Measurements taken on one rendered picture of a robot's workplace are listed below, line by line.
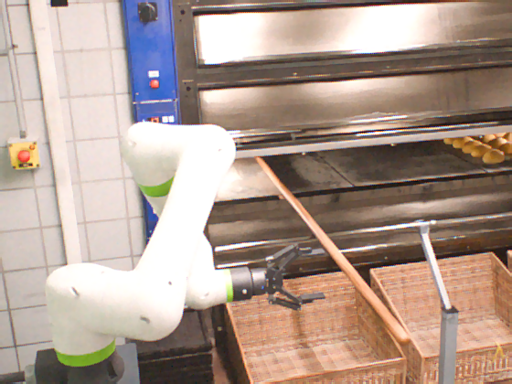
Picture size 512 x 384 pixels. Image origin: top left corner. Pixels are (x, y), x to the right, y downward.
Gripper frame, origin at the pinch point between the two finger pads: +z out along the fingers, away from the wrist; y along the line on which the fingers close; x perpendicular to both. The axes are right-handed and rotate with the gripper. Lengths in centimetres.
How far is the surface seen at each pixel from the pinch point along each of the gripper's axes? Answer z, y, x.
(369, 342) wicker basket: 35, 56, -49
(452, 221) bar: 57, 2, -31
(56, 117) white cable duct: -73, -38, -66
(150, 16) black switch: -39, -70, -61
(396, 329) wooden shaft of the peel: 7.5, -1.2, 36.1
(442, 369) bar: 45, 45, -10
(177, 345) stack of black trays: -40, 36, -33
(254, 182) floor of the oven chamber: 0, 0, -92
